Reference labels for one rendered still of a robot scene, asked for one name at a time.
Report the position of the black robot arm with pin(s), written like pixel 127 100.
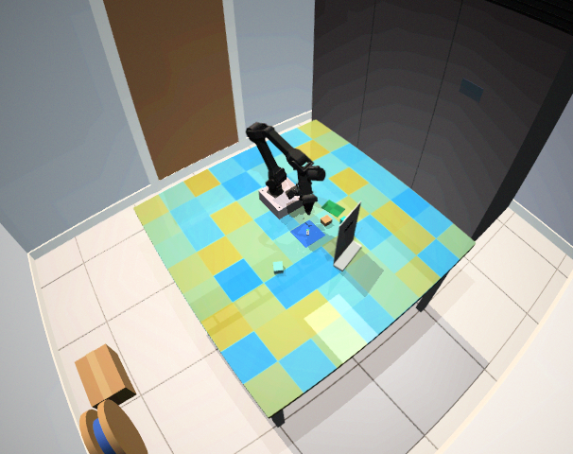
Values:
pixel 257 133

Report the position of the green flat square mat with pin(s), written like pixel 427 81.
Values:
pixel 333 208

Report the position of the dark grey panel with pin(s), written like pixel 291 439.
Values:
pixel 346 247

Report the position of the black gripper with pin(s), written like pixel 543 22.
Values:
pixel 307 198

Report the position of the small orange block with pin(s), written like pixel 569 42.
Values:
pixel 326 220

